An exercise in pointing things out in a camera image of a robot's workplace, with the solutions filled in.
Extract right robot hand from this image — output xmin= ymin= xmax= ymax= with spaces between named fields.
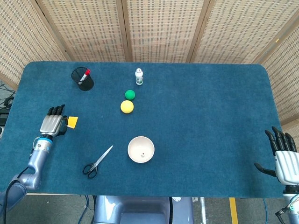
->
xmin=254 ymin=126 xmax=299 ymax=187

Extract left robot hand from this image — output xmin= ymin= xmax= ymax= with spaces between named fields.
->
xmin=39 ymin=104 xmax=69 ymax=139

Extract yellow sticky note pad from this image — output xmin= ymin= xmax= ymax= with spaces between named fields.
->
xmin=67 ymin=116 xmax=79 ymax=129

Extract black mesh pen holder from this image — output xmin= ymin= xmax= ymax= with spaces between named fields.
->
xmin=71 ymin=66 xmax=95 ymax=91

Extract red capped white marker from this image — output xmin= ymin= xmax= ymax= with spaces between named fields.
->
xmin=78 ymin=69 xmax=91 ymax=85

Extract yellow ball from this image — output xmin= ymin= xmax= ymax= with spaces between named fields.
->
xmin=120 ymin=100 xmax=135 ymax=114

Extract cream white bowl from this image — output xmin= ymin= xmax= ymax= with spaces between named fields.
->
xmin=127 ymin=136 xmax=155 ymax=164

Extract small white plastic bottle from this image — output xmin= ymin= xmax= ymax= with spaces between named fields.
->
xmin=135 ymin=68 xmax=144 ymax=86

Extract blue table mat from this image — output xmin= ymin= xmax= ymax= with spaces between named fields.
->
xmin=0 ymin=61 xmax=291 ymax=199

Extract blue grey robot torso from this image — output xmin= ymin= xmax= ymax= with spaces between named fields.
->
xmin=93 ymin=195 xmax=194 ymax=224

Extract woven folding screen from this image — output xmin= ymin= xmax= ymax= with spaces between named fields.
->
xmin=0 ymin=0 xmax=299 ymax=140

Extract black floor cables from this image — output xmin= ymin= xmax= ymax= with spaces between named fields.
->
xmin=0 ymin=80 xmax=16 ymax=110

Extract black handled scissors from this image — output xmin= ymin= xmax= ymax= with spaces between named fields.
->
xmin=83 ymin=145 xmax=114 ymax=179

